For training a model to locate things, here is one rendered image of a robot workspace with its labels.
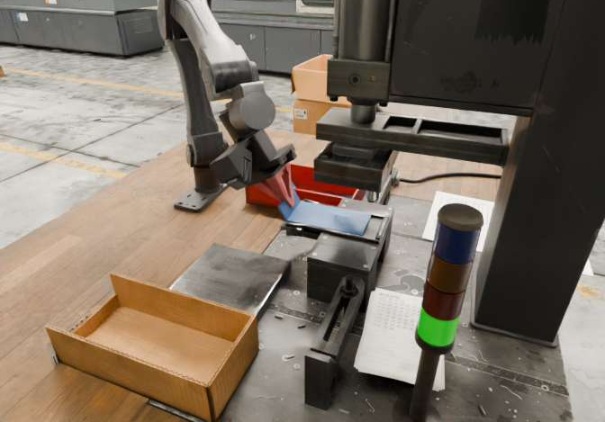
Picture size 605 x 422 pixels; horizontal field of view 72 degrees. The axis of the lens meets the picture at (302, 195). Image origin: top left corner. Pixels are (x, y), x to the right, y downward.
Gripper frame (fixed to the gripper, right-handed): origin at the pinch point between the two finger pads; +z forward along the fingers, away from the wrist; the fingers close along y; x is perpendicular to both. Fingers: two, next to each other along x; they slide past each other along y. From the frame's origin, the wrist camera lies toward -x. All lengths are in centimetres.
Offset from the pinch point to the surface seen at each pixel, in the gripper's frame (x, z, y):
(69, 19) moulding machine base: 491, -243, -523
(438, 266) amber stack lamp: -28.4, 0.5, 30.2
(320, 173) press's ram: -9.0, -5.8, 13.5
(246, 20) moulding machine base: 463, -89, -231
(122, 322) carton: -27.3, -0.7, -19.1
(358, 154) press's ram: -6.6, -5.6, 19.1
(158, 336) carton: -27.7, 2.9, -13.2
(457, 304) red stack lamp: -28.2, 5.2, 30.1
